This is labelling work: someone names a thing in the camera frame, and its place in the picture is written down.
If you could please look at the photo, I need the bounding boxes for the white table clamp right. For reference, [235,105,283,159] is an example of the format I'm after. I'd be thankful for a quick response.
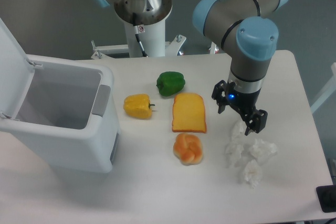
[208,42,219,54]

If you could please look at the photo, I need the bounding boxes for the knotted bread roll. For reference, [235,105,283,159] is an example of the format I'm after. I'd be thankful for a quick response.
[173,133,203,166]

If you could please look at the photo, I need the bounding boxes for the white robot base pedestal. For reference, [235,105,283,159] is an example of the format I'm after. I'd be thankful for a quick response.
[114,0,172,57]

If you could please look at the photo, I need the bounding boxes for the crumpled white tissue top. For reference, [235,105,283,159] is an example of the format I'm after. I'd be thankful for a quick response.
[231,121,246,140]

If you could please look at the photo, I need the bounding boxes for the crumpled white tissue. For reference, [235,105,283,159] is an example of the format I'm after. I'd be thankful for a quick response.
[249,138,278,164]
[231,121,246,140]
[238,159,263,189]
[225,141,246,167]

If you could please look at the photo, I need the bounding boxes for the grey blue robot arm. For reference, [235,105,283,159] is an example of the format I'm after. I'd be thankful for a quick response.
[96,0,288,134]

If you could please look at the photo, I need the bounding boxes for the yellow bell pepper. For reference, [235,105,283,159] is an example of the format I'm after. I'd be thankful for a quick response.
[123,93,154,119]

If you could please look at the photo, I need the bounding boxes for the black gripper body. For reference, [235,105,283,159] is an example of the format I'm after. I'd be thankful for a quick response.
[222,80,261,121]

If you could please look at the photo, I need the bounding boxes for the toast bread slice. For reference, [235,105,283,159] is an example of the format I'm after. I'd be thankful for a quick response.
[172,93,207,133]

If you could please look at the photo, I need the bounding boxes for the black device at edge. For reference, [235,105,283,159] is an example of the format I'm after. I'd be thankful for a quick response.
[316,185,335,213]

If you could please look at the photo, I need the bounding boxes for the white furniture edge right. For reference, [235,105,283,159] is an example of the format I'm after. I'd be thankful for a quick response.
[310,62,335,114]

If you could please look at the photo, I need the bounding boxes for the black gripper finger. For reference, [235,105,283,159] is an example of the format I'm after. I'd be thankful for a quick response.
[212,80,228,114]
[244,109,268,136]

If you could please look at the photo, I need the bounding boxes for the white trash can body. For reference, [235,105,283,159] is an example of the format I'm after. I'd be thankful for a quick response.
[1,55,120,173]

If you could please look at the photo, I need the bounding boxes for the crumpled white tissue bottom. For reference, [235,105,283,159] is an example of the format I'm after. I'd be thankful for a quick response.
[238,159,263,189]

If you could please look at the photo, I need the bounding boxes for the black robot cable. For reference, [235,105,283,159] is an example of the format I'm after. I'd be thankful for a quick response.
[132,12,149,58]

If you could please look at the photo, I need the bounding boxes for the white trash can lid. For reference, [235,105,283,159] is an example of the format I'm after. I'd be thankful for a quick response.
[1,21,43,119]

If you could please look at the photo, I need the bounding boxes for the white table frame bracket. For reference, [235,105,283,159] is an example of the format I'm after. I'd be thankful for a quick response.
[91,35,187,59]

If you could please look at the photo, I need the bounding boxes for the green bell pepper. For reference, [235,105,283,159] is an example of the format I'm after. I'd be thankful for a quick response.
[156,71,185,97]

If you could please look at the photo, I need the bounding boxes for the crumpled white tissue right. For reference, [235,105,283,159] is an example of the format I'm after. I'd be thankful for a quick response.
[249,138,278,164]

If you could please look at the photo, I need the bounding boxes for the crumpled white tissue left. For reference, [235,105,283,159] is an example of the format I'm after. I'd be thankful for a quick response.
[225,141,246,167]

